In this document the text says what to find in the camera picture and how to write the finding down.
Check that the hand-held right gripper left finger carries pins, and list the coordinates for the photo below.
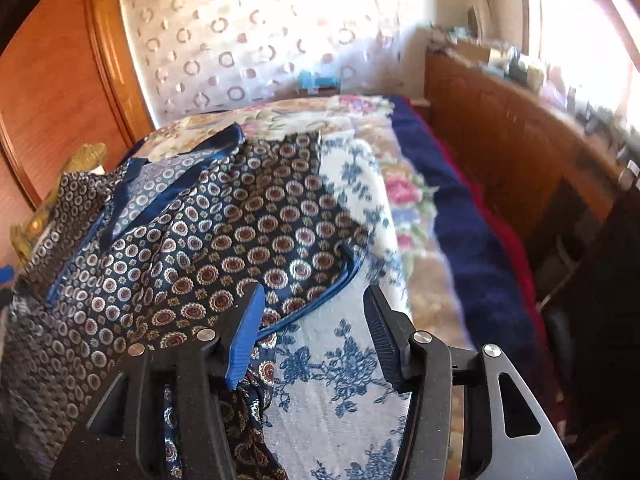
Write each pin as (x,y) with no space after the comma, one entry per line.
(245,340)

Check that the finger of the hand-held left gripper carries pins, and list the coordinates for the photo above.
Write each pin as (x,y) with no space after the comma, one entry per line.
(5,276)

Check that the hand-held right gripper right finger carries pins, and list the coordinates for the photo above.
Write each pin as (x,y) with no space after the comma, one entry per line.
(382,330)

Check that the navy medallion print garment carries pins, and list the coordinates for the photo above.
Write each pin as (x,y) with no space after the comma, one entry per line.
(225,240)

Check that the navy blue blanket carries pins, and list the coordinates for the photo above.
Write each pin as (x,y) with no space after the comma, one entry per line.
(465,240)

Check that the beige pink floral blanket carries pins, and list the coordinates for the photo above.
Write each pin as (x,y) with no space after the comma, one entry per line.
(415,210)

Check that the gold pillow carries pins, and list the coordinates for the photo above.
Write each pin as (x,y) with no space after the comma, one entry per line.
(85,157)

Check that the red blanket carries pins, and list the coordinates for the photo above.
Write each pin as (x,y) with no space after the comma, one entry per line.
(510,250)

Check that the wooden headboard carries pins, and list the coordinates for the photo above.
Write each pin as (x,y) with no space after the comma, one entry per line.
(50,85)

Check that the dark chair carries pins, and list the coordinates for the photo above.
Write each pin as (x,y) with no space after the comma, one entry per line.
(610,310)

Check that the wooden desk with clutter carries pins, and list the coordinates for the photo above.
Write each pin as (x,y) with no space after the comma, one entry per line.
(500,125)

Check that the turquoise box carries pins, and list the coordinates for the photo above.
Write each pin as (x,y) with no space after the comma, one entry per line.
(317,84)

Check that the pile of small clutter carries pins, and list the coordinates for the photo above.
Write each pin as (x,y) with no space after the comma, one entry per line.
(530,67)

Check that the white circle pattern curtain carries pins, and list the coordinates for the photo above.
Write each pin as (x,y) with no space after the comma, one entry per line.
(250,35)

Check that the bright window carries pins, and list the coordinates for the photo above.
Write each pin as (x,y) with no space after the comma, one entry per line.
(575,25)

